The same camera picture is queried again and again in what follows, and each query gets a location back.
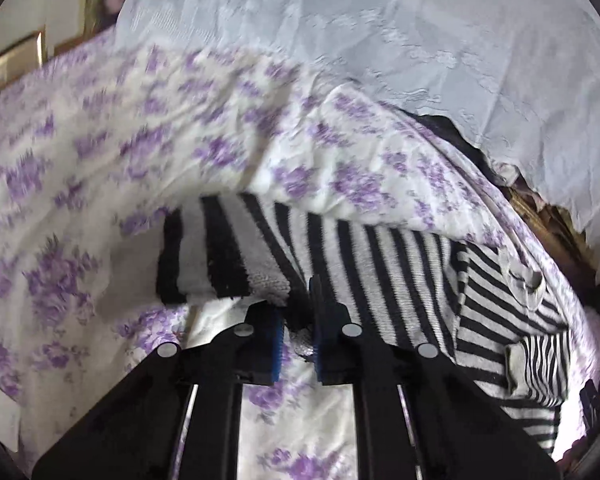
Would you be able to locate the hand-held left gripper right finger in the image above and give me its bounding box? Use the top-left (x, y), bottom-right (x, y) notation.
top-left (307, 275), bottom-right (564, 480)

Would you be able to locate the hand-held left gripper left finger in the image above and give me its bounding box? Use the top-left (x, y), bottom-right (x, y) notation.
top-left (32, 304), bottom-right (287, 480)

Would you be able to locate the black white wide-striped sweater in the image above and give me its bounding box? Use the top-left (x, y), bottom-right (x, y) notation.
top-left (155, 192), bottom-right (470, 363)

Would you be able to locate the black white narrow-striped garment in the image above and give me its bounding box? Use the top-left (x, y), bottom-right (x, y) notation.
top-left (450, 240), bottom-right (577, 458)

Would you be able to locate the purple floral bedsheet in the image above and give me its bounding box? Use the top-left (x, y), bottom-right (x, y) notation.
top-left (0, 27), bottom-right (600, 480)

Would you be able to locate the wooden headboard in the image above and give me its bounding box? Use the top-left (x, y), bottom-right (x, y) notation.
top-left (500, 180), bottom-right (600, 311)

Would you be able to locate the dark cloth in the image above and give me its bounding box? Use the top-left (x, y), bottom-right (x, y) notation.
top-left (577, 379), bottom-right (600, 443)

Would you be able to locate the white lace cloth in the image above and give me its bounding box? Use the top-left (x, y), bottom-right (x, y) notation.
top-left (115, 0), bottom-right (600, 241)

